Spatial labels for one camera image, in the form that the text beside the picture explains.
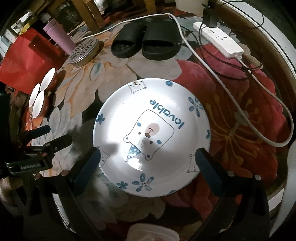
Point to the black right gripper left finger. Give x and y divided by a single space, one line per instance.
81 173

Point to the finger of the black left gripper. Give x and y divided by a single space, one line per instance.
32 134
57 144

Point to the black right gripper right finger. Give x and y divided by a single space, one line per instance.
241 212

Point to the white bowl red outside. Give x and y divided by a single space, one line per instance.
41 105
34 94
49 81

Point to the white bear print plate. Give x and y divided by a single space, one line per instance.
148 132

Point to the red bag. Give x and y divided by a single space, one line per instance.
28 60

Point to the round metal perforated lid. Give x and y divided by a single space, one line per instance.
84 52

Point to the pink thermos bottle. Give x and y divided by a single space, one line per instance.
57 34

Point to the black slipper left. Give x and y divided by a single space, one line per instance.
129 40

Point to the black slipper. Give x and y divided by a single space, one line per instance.
161 41
129 40

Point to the wooden chair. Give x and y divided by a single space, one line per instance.
90 14

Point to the black slipper right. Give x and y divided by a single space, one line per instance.
161 41

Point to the white power strip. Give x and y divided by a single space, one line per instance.
220 40

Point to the black power adapter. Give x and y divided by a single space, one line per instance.
210 18

